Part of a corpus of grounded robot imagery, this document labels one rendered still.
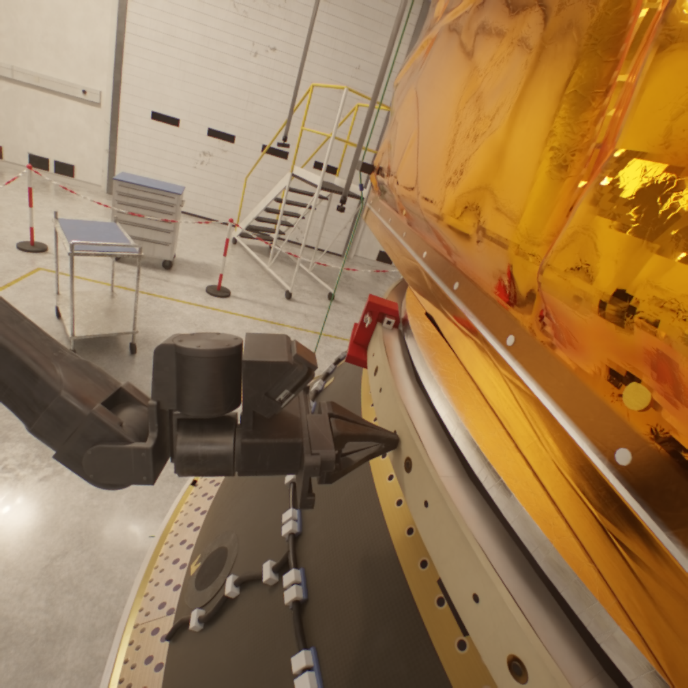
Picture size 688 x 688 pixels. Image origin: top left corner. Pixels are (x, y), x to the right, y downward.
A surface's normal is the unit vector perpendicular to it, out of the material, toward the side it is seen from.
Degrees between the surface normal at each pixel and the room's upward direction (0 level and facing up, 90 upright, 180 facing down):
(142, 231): 90
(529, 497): 0
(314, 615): 62
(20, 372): 71
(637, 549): 90
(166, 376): 75
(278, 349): 10
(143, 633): 43
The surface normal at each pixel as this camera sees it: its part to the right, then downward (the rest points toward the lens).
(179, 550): -0.44, -0.81
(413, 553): -0.69, -0.54
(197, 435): 0.18, -0.45
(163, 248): 0.24, 0.50
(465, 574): -0.92, -0.12
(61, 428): 0.06, 0.27
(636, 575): -0.96, -0.23
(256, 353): 0.12, -0.88
